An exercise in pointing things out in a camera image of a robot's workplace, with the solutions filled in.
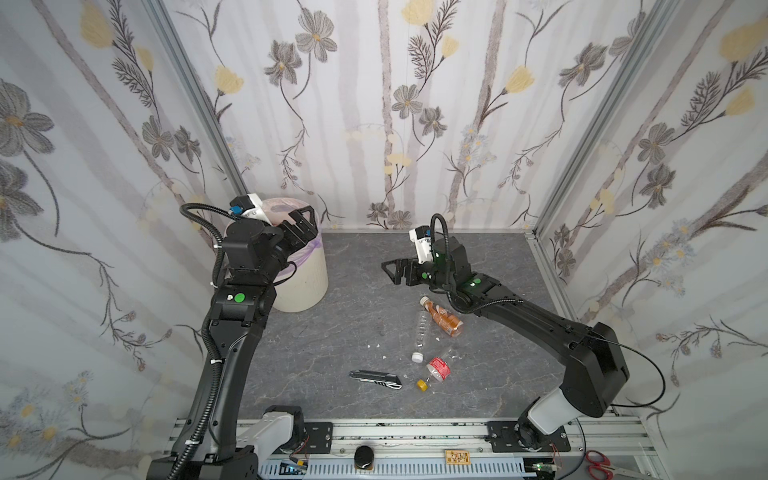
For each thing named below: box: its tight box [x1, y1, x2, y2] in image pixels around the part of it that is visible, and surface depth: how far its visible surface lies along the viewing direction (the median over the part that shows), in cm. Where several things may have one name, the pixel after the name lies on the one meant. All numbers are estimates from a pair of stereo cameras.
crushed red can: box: [426, 357, 451, 382], surface depth 82 cm
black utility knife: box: [349, 370, 403, 389], surface depth 86 cm
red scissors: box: [586, 450, 615, 480], surface depth 72 cm
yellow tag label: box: [444, 450, 471, 465], surface depth 72 cm
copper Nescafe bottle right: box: [420, 296, 464, 337], surface depth 92 cm
